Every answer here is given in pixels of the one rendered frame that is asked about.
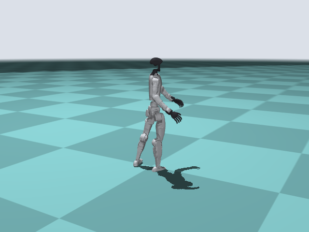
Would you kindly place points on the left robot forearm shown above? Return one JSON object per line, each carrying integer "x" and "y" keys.
{"x": 166, "y": 94}

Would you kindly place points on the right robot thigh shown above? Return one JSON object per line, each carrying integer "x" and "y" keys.
{"x": 160, "y": 126}

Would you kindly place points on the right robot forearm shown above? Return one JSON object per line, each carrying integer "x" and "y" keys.
{"x": 161, "y": 104}

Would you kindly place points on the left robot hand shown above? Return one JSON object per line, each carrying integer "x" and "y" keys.
{"x": 179, "y": 102}

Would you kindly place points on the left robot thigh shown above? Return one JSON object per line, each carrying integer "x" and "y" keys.
{"x": 148, "y": 124}

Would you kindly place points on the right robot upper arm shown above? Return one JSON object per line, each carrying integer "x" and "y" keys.
{"x": 155, "y": 84}

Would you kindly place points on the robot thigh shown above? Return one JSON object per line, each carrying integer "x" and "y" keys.
{"x": 160, "y": 126}
{"x": 148, "y": 124}

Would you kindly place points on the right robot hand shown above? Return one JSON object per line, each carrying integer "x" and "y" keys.
{"x": 175, "y": 116}

